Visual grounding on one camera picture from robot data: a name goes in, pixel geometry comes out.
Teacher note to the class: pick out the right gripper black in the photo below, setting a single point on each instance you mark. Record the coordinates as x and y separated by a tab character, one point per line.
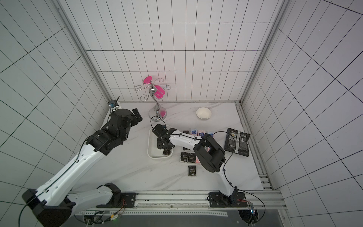
163	143

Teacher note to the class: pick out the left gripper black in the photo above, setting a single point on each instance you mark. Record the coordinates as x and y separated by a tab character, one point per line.
135	121

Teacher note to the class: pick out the white storage box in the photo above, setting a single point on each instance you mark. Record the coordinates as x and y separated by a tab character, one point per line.
153	152

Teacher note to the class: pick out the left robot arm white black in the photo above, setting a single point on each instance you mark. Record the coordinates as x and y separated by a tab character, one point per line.
52	204

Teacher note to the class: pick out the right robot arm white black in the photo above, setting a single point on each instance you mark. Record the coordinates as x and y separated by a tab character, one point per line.
210	154

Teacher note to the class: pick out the chrome cup holder stand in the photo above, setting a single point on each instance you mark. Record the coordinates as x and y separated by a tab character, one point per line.
157	113

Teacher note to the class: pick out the pink cup lower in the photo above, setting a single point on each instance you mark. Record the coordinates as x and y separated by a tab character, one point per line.
160	92

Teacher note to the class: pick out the pink cup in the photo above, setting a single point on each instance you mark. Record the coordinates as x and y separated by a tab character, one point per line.
160	92
148	80

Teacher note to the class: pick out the pink cup upper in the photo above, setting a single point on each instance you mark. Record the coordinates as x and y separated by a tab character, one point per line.
148	80

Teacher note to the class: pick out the white ceramic bowl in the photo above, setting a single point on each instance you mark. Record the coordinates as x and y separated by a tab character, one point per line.
203	113

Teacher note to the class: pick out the black snack bag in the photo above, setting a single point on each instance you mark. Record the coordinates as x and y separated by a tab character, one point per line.
243	147
232	141

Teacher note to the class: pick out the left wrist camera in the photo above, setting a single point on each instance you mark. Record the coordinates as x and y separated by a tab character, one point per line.
113	103

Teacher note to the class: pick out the aluminium mounting rail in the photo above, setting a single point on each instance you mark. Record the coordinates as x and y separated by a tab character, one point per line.
186	203

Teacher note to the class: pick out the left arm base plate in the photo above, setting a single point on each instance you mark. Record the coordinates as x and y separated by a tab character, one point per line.
124	200

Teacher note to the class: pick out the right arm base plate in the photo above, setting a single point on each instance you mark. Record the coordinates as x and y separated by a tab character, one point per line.
219	200

